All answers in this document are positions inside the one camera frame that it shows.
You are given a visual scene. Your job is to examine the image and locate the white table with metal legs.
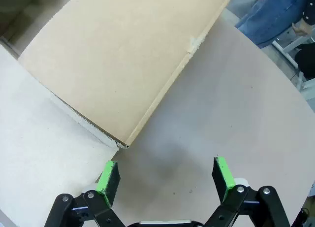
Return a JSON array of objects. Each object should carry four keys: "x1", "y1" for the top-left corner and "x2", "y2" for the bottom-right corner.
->
[{"x1": 272, "y1": 31, "x2": 315, "y2": 91}]

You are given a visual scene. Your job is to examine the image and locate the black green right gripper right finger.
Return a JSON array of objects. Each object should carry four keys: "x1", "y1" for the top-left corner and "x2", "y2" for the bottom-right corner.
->
[{"x1": 203, "y1": 157, "x2": 291, "y2": 227}]

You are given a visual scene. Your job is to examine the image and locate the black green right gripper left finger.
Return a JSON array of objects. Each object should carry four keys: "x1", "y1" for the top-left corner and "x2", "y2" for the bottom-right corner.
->
[{"x1": 44, "y1": 161, "x2": 126, "y2": 227}]

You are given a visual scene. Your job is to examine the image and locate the person in navy shirt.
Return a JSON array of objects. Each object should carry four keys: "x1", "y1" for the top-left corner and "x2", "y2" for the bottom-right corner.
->
[{"x1": 235, "y1": 0, "x2": 315, "y2": 49}]

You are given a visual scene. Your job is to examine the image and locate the brown cardboard shipping box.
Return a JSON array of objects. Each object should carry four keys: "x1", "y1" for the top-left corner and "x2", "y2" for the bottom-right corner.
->
[{"x1": 17, "y1": 0, "x2": 236, "y2": 149}]

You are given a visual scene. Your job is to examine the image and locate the person's left hand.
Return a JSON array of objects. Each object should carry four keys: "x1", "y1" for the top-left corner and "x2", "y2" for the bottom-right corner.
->
[{"x1": 292, "y1": 20, "x2": 314, "y2": 37}]

